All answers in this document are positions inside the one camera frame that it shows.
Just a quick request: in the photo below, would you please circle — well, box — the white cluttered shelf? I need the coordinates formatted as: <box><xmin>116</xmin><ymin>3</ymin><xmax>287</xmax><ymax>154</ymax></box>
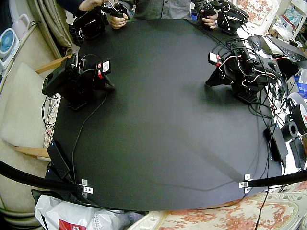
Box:
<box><xmin>273</xmin><ymin>0</ymin><xmax>307</xmax><ymax>45</ymax></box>

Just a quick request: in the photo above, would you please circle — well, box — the operator left hand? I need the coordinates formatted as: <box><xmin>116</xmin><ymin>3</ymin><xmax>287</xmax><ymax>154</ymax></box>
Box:
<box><xmin>201</xmin><ymin>15</ymin><xmax>217</xmax><ymax>30</ymax></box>

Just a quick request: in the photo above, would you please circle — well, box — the black curved stand bar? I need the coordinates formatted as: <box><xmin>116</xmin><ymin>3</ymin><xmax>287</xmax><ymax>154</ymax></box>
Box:
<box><xmin>247</xmin><ymin>169</ymin><xmax>307</xmax><ymax>189</ymax></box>
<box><xmin>0</xmin><ymin>161</ymin><xmax>83</xmax><ymax>192</ymax></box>

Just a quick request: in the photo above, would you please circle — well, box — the operator right hand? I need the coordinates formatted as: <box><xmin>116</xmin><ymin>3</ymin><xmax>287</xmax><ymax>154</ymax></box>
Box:
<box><xmin>109</xmin><ymin>13</ymin><xmax>128</xmax><ymax>30</ymax></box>

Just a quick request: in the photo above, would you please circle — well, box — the beige curtain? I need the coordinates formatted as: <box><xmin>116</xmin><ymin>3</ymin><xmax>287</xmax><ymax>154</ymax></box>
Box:
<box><xmin>30</xmin><ymin>0</ymin><xmax>74</xmax><ymax>59</ymax></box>

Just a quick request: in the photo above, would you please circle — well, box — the small black power adapter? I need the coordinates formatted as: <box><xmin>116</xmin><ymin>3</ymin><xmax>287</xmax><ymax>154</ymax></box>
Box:
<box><xmin>289</xmin><ymin>138</ymin><xmax>307</xmax><ymax>169</ymax></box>

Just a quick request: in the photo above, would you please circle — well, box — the wooden chair frame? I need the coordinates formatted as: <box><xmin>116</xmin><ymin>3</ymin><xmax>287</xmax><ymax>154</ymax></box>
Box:
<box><xmin>13</xmin><ymin>56</ymin><xmax>74</xmax><ymax>159</ymax></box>

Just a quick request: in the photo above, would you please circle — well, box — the blue printed package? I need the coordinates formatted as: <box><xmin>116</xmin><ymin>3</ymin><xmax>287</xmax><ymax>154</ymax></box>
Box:
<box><xmin>294</xmin><ymin>69</ymin><xmax>307</xmax><ymax>99</ymax></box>

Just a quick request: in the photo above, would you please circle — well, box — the white blue desk fan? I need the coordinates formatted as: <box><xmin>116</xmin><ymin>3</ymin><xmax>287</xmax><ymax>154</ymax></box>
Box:
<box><xmin>0</xmin><ymin>28</ymin><xmax>20</xmax><ymax>70</ymax></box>

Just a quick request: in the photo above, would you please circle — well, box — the black tape roll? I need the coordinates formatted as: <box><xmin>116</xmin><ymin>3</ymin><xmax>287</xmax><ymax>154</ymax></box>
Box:
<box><xmin>281</xmin><ymin>120</ymin><xmax>300</xmax><ymax>140</ymax></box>

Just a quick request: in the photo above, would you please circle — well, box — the floral seat cushion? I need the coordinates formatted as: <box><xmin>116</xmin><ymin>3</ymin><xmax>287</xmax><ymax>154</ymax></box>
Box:
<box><xmin>236</xmin><ymin>0</ymin><xmax>278</xmax><ymax>28</ymax></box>

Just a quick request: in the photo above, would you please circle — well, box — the black computer mouse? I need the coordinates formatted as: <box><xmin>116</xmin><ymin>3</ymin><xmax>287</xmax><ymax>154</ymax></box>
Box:
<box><xmin>247</xmin><ymin>36</ymin><xmax>262</xmax><ymax>50</ymax></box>

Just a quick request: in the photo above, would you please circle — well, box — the thin black table cable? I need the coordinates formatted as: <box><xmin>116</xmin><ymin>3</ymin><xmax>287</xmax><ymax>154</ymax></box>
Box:
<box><xmin>165</xmin><ymin>178</ymin><xmax>240</xmax><ymax>192</ymax></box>

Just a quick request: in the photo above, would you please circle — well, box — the black table mat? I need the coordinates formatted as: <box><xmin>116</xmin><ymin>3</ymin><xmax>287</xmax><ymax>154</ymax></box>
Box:
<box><xmin>44</xmin><ymin>18</ymin><xmax>285</xmax><ymax>212</ymax></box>

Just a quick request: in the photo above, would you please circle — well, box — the second person hand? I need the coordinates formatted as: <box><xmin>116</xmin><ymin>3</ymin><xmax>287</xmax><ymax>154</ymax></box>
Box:
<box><xmin>79</xmin><ymin>0</ymin><xmax>106</xmax><ymax>12</ymax></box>

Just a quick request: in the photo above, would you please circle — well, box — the checkered dark garment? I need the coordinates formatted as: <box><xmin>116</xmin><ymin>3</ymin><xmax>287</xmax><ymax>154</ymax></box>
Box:
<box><xmin>68</xmin><ymin>23</ymin><xmax>85</xmax><ymax>48</ymax></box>

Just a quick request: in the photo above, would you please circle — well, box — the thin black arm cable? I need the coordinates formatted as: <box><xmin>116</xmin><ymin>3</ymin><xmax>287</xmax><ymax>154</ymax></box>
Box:
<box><xmin>71</xmin><ymin>90</ymin><xmax>108</xmax><ymax>184</ymax></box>

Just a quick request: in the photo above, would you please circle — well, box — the pale pink humidifier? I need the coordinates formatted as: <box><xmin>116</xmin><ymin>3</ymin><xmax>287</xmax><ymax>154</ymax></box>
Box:
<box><xmin>11</xmin><ymin>13</ymin><xmax>31</xmax><ymax>37</ymax></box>

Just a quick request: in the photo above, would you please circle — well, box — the black leader arm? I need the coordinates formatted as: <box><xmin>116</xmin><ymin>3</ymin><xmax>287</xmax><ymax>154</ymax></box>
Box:
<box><xmin>216</xmin><ymin>0</ymin><xmax>250</xmax><ymax>36</ymax></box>
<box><xmin>72</xmin><ymin>9</ymin><xmax>106</xmax><ymax>39</ymax></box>

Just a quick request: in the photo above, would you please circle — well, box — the white plastic bag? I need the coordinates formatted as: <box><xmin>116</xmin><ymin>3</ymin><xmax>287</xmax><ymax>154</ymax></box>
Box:
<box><xmin>34</xmin><ymin>193</ymin><xmax>146</xmax><ymax>230</ymax></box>

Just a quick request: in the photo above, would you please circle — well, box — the beige chair cushion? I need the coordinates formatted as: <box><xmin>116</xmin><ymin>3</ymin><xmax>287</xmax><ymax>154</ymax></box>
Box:
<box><xmin>0</xmin><ymin>62</ymin><xmax>55</xmax><ymax>149</ymax></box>

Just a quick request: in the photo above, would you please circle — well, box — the operator grey shirt torso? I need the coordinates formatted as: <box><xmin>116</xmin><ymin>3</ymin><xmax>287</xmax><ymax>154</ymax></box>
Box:
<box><xmin>124</xmin><ymin>0</ymin><xmax>195</xmax><ymax>22</ymax></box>

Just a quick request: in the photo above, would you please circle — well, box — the long black power adapter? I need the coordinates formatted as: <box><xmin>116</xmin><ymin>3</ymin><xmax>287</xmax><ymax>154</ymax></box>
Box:
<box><xmin>46</xmin><ymin>139</ymin><xmax>72</xmax><ymax>178</ymax></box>
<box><xmin>263</xmin><ymin>123</ymin><xmax>289</xmax><ymax>162</ymax></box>

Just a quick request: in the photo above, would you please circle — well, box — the black laptop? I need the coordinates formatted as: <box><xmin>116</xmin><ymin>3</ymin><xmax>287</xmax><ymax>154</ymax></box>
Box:
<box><xmin>260</xmin><ymin>34</ymin><xmax>307</xmax><ymax>64</ymax></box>

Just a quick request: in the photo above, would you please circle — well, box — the white filament spool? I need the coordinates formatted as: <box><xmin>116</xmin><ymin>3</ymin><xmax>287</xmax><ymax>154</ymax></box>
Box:
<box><xmin>284</xmin><ymin>92</ymin><xmax>307</xmax><ymax>135</ymax></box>

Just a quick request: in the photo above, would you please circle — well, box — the floral tablecloth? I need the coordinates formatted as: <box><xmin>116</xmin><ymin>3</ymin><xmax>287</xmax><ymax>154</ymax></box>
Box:
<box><xmin>130</xmin><ymin>190</ymin><xmax>304</xmax><ymax>230</ymax></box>

